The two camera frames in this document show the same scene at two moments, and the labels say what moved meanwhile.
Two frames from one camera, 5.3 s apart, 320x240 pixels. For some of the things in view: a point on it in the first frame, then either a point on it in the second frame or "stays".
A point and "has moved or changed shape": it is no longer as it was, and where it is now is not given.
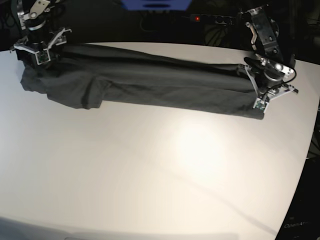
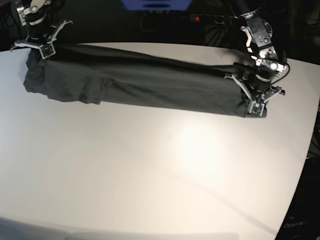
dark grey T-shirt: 90,76 has moved or changed shape
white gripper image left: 37,53 -> 47,49
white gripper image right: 264,96 -> 256,107
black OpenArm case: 302,221 stays
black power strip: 211,19 stays
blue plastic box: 159,5 stays
